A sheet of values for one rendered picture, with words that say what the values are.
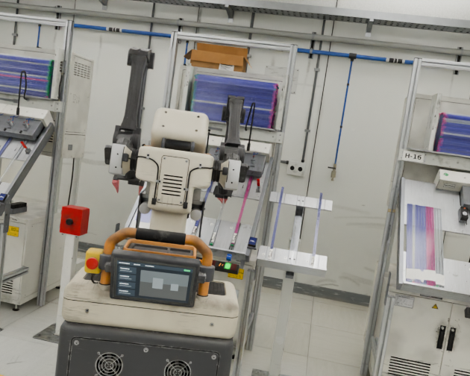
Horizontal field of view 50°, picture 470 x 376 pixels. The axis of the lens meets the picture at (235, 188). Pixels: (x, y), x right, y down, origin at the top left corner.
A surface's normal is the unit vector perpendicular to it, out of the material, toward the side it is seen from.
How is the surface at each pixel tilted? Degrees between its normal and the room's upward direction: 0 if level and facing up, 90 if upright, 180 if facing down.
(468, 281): 44
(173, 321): 90
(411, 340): 90
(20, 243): 90
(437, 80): 90
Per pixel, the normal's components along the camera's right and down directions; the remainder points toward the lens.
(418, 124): -0.18, 0.07
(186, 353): 0.07, 0.11
